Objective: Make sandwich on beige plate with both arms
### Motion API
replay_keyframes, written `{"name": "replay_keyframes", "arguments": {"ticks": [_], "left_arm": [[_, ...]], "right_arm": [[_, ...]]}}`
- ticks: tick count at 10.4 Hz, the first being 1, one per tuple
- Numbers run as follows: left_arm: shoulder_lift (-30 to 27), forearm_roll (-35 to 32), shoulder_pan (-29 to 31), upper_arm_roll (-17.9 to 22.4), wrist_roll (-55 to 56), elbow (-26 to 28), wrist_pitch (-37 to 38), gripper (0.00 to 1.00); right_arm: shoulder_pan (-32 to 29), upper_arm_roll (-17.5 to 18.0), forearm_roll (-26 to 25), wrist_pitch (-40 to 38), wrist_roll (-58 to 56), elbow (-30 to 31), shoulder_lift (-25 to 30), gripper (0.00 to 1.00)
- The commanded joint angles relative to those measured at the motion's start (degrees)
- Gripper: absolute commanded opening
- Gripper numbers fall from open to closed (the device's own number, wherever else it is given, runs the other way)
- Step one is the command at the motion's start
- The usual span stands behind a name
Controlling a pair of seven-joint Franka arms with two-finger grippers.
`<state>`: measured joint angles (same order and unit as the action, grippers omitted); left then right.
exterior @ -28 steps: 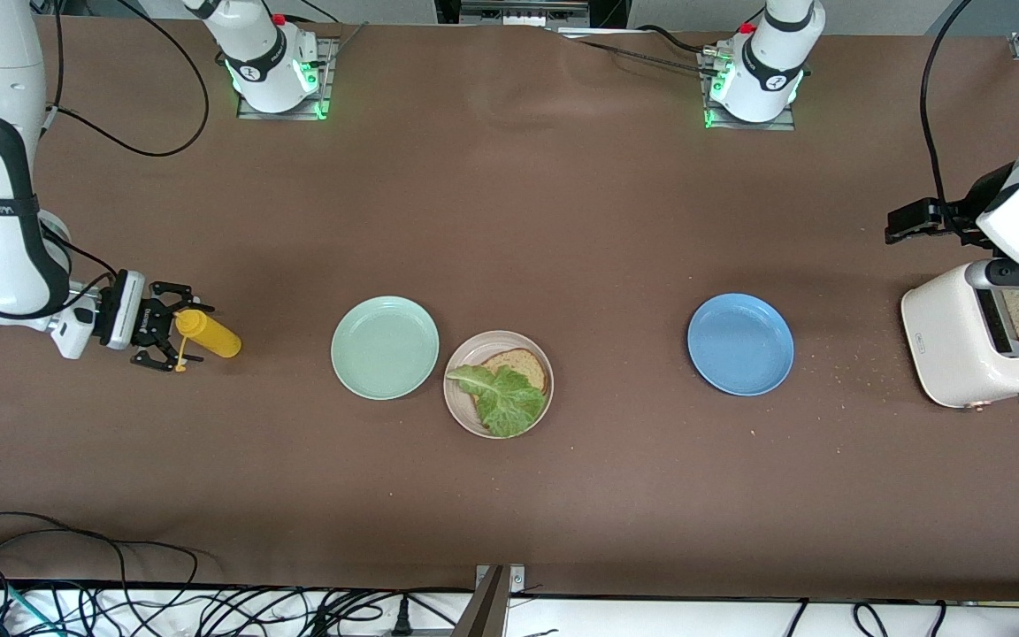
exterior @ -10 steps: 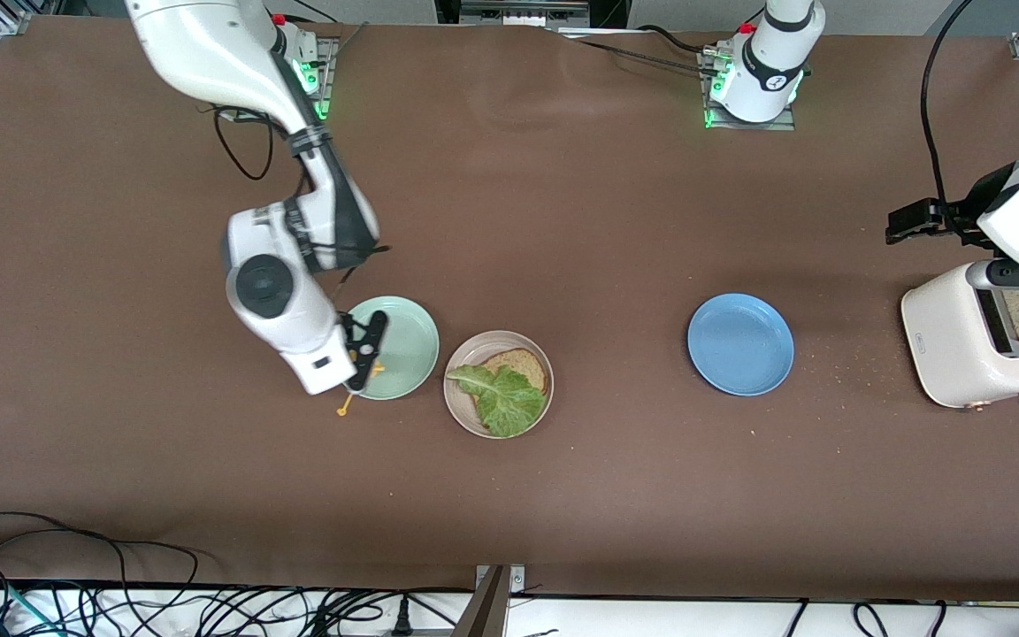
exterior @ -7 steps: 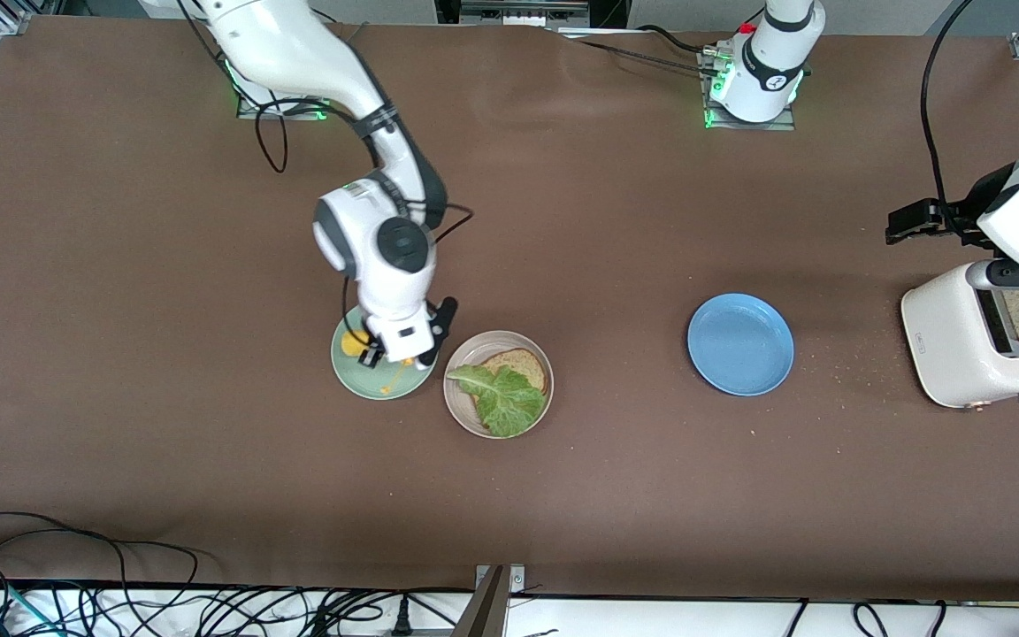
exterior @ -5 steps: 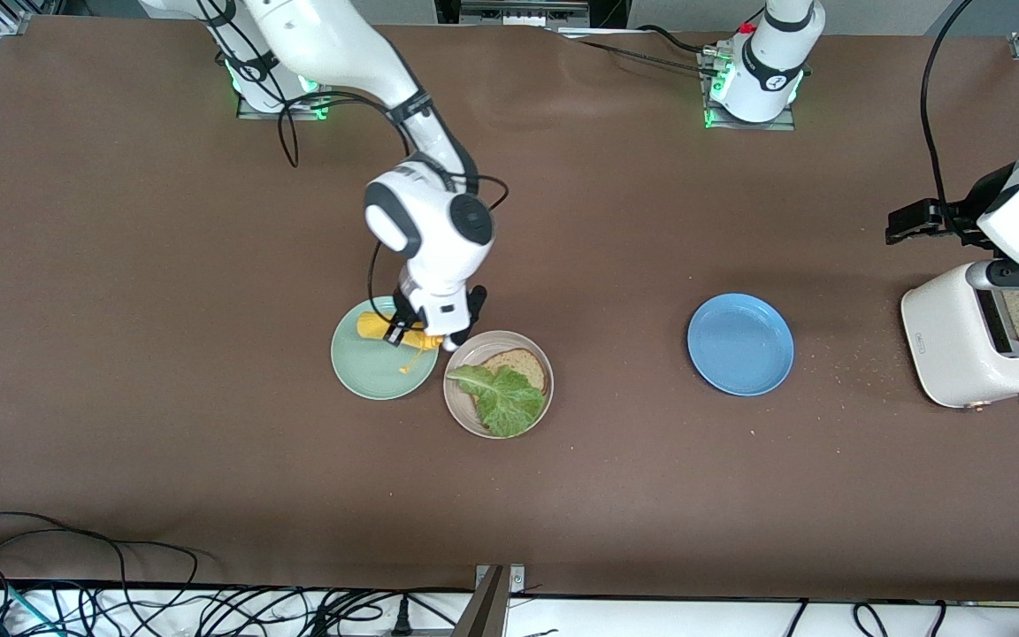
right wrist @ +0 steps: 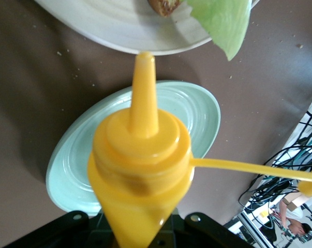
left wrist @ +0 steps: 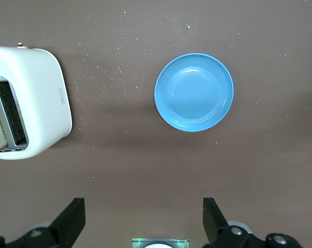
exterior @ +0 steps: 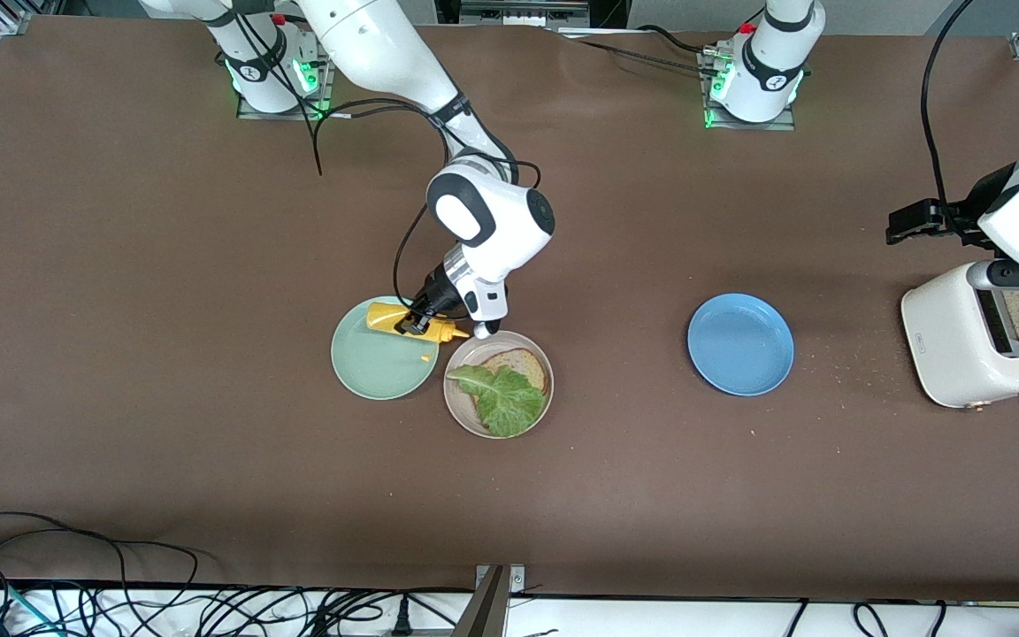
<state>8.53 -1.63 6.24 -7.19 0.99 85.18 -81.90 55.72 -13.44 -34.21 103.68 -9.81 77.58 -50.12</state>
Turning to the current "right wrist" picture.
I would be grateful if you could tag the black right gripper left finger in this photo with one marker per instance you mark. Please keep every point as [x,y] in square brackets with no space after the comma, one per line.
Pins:
[67,232]

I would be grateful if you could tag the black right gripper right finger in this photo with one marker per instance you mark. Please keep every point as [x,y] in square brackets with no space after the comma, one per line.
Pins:
[202,232]

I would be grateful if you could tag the yellow squeeze bottle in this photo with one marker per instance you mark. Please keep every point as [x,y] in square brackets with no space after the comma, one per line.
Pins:
[140,160]

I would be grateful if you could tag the green lettuce leaf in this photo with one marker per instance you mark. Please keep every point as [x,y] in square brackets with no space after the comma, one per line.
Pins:
[223,23]

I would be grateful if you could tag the brown bread slice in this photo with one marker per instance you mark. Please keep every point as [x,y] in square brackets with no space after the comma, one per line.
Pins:
[163,6]

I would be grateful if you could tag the mint green plate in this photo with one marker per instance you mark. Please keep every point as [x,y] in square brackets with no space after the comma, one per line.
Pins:
[73,168]

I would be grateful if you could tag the beige plate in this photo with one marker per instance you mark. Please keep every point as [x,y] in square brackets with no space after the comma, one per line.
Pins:
[119,25]

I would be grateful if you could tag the person in white shirt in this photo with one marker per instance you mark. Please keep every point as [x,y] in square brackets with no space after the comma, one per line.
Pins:
[293,214]

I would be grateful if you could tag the brown table cover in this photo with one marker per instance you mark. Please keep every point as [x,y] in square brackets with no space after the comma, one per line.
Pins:
[29,103]

